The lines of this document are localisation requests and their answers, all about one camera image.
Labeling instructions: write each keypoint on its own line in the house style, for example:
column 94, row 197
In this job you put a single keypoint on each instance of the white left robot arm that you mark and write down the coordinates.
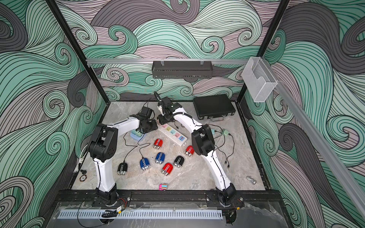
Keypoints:
column 103, row 144

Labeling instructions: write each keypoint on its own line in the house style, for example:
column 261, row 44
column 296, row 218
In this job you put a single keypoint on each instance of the light green USB charger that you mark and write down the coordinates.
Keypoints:
column 225, row 132

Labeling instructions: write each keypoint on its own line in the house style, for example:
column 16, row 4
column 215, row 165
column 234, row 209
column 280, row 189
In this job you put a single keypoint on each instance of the black shaver right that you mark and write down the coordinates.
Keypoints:
column 179, row 161

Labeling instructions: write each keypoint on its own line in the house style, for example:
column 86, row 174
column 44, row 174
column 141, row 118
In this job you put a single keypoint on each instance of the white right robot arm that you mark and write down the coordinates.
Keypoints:
column 203, row 144

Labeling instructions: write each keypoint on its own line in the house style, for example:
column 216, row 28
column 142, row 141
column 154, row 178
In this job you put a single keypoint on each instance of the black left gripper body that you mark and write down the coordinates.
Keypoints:
column 150, row 126

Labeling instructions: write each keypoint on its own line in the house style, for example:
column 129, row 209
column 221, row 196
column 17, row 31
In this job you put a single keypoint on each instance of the small round copper object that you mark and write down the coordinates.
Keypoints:
column 83, row 178

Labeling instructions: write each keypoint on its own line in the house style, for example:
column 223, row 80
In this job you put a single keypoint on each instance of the green charger on blue socket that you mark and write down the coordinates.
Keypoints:
column 136, row 133

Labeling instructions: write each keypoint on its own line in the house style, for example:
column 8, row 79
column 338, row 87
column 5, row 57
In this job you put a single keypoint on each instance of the pink striped small box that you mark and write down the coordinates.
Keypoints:
column 163, row 187

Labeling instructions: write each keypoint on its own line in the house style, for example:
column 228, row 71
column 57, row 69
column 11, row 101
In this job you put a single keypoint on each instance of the white long power strip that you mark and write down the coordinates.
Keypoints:
column 177, row 137

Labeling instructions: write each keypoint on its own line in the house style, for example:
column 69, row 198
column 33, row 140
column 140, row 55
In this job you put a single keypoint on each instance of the black briefcase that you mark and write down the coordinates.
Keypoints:
column 215, row 106

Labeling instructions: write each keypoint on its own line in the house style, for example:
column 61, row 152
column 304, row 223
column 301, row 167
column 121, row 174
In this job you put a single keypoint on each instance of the white slotted cable duct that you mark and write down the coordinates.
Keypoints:
column 143, row 214

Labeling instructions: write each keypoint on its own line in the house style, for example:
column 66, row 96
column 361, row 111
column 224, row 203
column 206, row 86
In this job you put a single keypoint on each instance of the clear acrylic wall holder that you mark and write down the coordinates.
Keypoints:
column 259, row 79

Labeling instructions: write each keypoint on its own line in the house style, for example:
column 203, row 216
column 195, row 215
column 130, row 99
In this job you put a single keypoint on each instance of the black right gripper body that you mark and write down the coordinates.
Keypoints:
column 164, row 119

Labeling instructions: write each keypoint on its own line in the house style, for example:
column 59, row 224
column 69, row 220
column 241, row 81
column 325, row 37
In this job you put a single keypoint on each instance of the red shaver front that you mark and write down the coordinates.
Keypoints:
column 167, row 169

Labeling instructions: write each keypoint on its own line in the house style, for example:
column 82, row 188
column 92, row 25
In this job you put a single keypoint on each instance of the black wall shelf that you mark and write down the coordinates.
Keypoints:
column 182, row 69

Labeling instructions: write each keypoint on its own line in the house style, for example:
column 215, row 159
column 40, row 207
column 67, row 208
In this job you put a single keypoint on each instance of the blue round power socket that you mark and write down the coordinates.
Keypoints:
column 136, row 138

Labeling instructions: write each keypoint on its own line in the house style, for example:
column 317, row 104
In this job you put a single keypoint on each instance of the black front mounting rail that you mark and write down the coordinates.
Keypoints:
column 134, row 198

